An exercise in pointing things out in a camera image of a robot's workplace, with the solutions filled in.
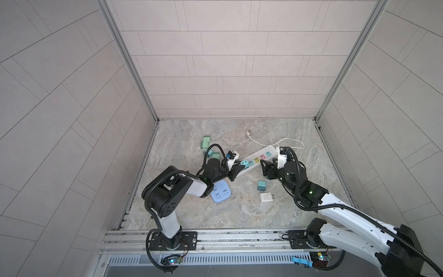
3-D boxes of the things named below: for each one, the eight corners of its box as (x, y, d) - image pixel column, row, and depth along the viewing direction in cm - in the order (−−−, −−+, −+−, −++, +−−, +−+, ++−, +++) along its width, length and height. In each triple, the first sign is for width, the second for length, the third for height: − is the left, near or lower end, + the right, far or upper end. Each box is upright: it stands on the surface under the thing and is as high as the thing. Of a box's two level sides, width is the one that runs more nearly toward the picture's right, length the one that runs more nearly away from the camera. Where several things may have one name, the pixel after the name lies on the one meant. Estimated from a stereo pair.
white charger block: (260, 202, 83) (261, 200, 82) (259, 194, 86) (260, 192, 84) (274, 202, 84) (275, 200, 82) (272, 194, 86) (273, 192, 84)
